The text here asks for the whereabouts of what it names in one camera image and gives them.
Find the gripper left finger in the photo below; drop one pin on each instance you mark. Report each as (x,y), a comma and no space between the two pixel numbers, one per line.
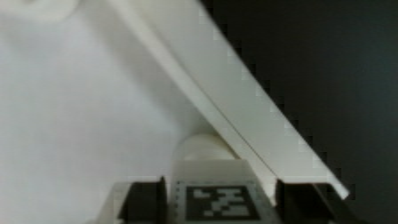
(136,205)

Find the white square tabletop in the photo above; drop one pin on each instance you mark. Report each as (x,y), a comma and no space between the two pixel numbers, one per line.
(122,80)

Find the white table leg with tag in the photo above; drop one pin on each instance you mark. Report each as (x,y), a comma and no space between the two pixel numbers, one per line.
(218,195)

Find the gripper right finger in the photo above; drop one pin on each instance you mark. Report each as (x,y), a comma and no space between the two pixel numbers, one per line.
(310,204)

